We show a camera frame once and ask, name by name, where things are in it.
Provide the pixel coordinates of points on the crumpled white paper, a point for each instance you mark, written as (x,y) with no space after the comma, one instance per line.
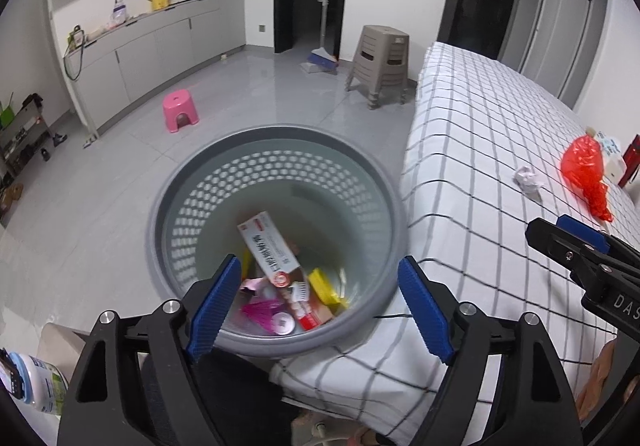
(529,178)

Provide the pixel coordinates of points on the shoe rack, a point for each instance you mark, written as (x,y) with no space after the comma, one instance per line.
(25,141)

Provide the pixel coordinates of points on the white wardrobe doors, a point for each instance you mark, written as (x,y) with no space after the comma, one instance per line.
(565,26)

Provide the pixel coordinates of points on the white and purple jug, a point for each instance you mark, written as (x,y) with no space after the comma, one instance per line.
(119,12)

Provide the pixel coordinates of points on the blue patterned packet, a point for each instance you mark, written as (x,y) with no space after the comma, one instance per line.
(610,143)

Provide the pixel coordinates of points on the light pink wrapper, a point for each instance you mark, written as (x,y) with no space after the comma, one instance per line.
(257,285)

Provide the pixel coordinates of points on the dark shoe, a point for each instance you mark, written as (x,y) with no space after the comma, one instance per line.
(45,154)

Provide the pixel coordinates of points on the stack of beige plastic stools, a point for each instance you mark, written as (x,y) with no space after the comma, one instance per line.
(380,46)

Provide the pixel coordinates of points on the black phone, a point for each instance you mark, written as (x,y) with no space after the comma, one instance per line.
(9,376)

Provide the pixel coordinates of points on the person's dark trouser leg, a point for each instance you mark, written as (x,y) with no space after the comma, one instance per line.
(235,401)

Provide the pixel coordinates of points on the person's right hand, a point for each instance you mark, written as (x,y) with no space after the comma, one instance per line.
(597,381)

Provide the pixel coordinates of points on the white plastic bottle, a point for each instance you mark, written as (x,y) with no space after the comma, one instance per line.
(42,383)

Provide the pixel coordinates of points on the white cabinet unit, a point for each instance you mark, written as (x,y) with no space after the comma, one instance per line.
(145,61)

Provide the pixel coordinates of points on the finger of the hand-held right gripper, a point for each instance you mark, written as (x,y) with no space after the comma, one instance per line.
(582,232)
(560,246)

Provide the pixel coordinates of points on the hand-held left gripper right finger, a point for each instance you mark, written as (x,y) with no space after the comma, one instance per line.
(425,311)

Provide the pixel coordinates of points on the grey perforated plastic basket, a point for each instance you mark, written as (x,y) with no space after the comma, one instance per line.
(280,166)

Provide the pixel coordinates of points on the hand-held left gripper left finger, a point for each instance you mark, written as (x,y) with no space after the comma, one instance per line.
(215,306)

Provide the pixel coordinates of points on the blue shoe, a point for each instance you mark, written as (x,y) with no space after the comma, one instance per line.
(60,138)

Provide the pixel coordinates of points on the yellow container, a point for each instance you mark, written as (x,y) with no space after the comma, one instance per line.
(160,0)

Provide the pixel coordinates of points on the pink package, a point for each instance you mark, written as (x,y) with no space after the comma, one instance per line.
(262,310)

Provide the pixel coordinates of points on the white power strip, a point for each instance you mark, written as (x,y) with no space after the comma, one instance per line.
(89,141)

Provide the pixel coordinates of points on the bed with checked sheet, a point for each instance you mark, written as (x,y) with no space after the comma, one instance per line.
(475,126)

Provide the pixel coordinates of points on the blue broom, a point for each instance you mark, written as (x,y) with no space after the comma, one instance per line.
(324,57)

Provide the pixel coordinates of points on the red and white toothpaste box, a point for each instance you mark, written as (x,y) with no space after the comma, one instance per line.
(265,246)

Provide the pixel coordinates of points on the pink plastic stool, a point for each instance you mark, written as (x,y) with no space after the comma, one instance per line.
(179,108)

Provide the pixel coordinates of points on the red plastic bag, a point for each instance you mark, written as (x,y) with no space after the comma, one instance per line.
(582,161)

